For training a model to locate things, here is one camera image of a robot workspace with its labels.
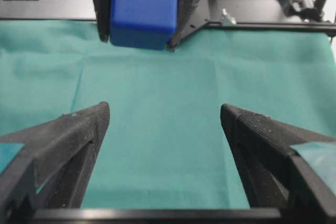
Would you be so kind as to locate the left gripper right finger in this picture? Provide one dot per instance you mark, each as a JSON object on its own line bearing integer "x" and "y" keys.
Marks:
{"x": 280, "y": 184}

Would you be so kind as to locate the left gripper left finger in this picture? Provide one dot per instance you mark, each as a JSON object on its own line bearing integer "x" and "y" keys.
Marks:
{"x": 52, "y": 162}

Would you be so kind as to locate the blue block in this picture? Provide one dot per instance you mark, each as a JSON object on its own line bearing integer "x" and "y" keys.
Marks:
{"x": 146, "y": 24}

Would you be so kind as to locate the green table cloth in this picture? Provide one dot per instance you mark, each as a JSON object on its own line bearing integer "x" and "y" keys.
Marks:
{"x": 165, "y": 147}

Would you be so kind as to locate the black frame rail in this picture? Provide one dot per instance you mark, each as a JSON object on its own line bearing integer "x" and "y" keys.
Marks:
{"x": 219, "y": 14}

